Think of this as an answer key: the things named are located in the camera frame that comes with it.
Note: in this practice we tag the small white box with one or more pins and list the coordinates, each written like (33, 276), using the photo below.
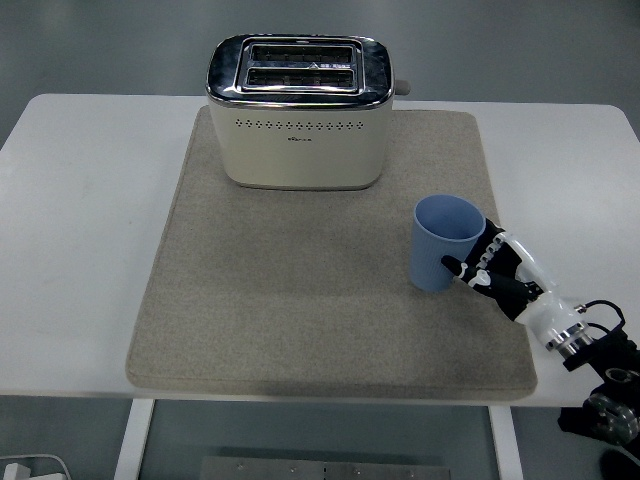
(14, 472)

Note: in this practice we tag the black rounded object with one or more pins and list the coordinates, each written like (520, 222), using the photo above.
(620, 470)

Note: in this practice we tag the beige felt mat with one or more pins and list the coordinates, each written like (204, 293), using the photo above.
(300, 300)

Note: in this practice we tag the grey metal plate with screws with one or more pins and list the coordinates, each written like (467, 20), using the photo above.
(325, 471)

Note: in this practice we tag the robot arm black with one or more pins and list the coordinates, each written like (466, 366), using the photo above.
(605, 390)

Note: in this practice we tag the blue ribbed cup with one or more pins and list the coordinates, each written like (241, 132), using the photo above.
(430, 265)

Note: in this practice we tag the white table leg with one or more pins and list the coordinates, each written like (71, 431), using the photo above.
(132, 440)
(506, 445)

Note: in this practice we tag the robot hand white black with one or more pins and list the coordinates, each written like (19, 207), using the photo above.
(510, 290)

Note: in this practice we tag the cream toaster chrome top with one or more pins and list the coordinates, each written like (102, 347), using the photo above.
(300, 150)

